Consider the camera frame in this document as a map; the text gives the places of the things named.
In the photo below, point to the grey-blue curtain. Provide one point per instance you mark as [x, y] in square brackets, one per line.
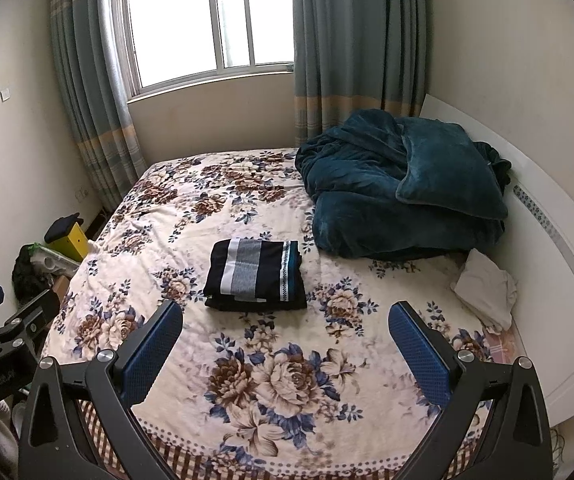
[357, 35]
[92, 85]

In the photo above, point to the yellow box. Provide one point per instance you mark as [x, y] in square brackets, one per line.
[74, 245]

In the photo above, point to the teal plush pillow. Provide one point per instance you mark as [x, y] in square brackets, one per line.
[447, 170]

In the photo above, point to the black item on yellow box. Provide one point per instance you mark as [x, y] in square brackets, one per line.
[62, 226]

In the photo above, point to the striped knit sweater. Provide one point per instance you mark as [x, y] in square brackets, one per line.
[254, 272]

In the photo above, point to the cardboard box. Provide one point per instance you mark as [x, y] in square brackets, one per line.
[62, 290]

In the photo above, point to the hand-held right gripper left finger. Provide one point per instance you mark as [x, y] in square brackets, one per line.
[149, 352]

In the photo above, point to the white wall switch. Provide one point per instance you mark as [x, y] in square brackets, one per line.
[5, 94]

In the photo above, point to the black bag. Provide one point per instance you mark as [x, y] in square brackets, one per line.
[27, 280]

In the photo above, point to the white crumpled cloth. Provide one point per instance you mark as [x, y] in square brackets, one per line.
[484, 290]

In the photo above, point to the white plastic container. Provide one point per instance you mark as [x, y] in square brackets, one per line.
[54, 260]

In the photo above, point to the wall socket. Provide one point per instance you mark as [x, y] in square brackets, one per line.
[82, 193]

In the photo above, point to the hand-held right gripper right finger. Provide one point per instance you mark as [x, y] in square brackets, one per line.
[417, 355]

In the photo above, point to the window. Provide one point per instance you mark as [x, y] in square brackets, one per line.
[192, 25]

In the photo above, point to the white headboard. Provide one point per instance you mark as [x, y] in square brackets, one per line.
[542, 285]

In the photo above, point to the floral bed blanket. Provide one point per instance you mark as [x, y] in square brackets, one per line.
[277, 375]

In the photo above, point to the teal plush blanket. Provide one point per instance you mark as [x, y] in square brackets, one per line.
[357, 200]

